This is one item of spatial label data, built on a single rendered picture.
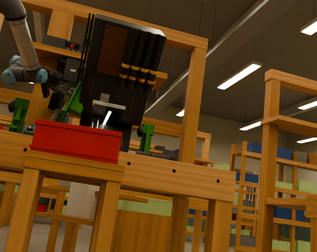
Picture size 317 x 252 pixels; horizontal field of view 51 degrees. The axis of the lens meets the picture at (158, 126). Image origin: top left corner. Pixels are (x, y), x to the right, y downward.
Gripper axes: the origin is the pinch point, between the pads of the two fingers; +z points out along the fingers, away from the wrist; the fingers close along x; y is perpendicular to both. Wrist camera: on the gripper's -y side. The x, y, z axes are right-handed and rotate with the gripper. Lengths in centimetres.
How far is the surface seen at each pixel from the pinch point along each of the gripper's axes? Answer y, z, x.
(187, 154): -13, 83, 21
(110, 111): 14.5, 24.4, -22.5
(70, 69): 1.9, -9.2, 22.5
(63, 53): 7.6, -17.0, 26.3
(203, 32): -51, 126, 588
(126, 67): 34.3, 21.4, -10.2
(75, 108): 1.9, 7.5, -14.7
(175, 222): -44, 93, -10
